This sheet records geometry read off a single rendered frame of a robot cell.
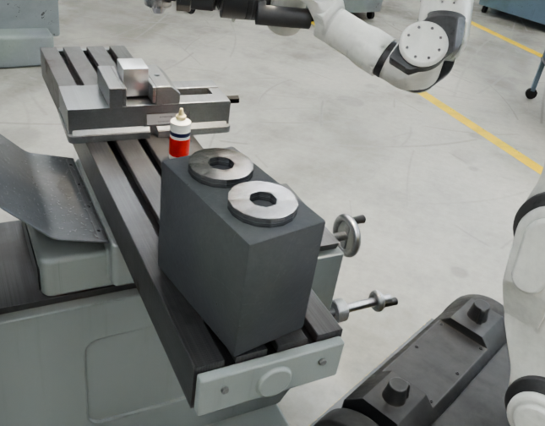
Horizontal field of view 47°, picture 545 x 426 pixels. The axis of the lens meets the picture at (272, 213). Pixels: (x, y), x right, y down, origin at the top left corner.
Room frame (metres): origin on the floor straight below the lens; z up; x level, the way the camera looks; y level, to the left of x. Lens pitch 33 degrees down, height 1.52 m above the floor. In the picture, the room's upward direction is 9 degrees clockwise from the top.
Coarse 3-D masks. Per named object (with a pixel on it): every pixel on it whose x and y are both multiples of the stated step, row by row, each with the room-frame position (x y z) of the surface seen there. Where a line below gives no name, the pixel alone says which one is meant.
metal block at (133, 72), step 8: (120, 64) 1.20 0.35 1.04; (128, 64) 1.21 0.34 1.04; (136, 64) 1.22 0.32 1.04; (144, 64) 1.22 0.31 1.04; (120, 72) 1.20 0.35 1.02; (128, 72) 1.19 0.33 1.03; (136, 72) 1.19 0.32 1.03; (144, 72) 1.20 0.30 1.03; (128, 80) 1.19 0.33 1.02; (136, 80) 1.19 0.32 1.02; (144, 80) 1.20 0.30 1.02; (128, 88) 1.19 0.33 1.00; (136, 88) 1.19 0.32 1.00; (144, 88) 1.20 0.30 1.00
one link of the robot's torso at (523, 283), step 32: (544, 224) 0.82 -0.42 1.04; (512, 256) 0.85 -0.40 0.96; (544, 256) 0.81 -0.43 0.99; (512, 288) 0.84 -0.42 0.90; (544, 288) 0.81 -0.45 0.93; (512, 320) 0.86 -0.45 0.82; (544, 320) 0.83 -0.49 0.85; (512, 352) 0.85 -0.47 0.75; (544, 352) 0.82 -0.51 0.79; (512, 384) 0.82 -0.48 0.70; (544, 384) 0.79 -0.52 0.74
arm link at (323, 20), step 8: (304, 0) 1.08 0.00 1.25; (312, 0) 1.07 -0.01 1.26; (320, 0) 1.07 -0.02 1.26; (328, 0) 1.08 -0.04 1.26; (336, 0) 1.09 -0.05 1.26; (312, 8) 1.07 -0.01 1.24; (320, 8) 1.06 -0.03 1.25; (328, 8) 1.07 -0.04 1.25; (336, 8) 1.08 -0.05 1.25; (344, 8) 1.11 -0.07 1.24; (312, 16) 1.08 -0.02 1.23; (320, 16) 1.07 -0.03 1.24; (328, 16) 1.07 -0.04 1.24; (320, 24) 1.07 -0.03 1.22; (328, 24) 1.07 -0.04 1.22; (320, 32) 1.07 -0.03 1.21
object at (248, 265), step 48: (192, 192) 0.68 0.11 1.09; (240, 192) 0.68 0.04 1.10; (288, 192) 0.70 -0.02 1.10; (192, 240) 0.68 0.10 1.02; (240, 240) 0.60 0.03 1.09; (288, 240) 0.62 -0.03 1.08; (192, 288) 0.67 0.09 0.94; (240, 288) 0.59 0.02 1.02; (288, 288) 0.63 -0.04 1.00; (240, 336) 0.59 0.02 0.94
